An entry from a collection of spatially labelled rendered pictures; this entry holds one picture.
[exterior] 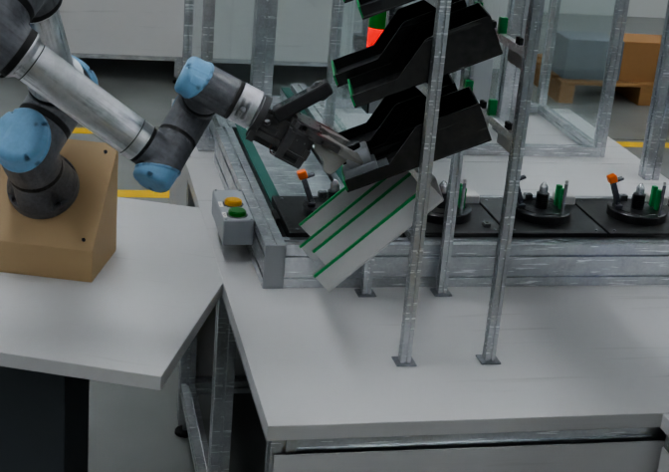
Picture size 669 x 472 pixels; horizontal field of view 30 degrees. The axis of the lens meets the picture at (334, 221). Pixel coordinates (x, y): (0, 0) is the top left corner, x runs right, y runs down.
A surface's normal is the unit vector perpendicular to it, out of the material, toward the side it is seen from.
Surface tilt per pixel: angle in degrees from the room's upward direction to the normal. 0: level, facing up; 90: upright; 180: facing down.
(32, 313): 0
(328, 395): 0
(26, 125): 51
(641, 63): 90
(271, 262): 90
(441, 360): 0
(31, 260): 90
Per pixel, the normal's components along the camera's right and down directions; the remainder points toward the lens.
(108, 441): 0.08, -0.94
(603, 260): 0.21, 0.35
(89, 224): -0.01, -0.45
